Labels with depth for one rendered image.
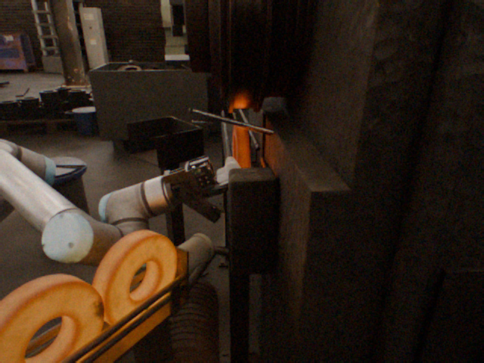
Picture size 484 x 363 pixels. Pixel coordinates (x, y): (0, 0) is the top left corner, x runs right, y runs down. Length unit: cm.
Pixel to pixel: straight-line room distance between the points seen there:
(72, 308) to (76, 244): 21
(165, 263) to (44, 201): 33
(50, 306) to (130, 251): 12
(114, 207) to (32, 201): 16
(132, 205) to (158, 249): 28
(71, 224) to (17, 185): 25
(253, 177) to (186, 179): 20
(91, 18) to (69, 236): 996
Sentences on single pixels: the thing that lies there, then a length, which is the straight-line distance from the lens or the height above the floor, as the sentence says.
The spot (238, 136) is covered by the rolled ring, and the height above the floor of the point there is 83.
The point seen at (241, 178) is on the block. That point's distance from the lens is 69.
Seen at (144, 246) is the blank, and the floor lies 77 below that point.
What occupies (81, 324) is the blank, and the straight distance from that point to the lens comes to 53.
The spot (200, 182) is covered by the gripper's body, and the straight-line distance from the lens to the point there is 82.
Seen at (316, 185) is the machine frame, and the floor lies 87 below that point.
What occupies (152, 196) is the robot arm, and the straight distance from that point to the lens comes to 83.
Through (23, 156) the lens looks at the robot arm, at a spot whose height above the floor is 72.
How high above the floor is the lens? 107
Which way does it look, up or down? 25 degrees down
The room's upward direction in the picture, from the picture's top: straight up
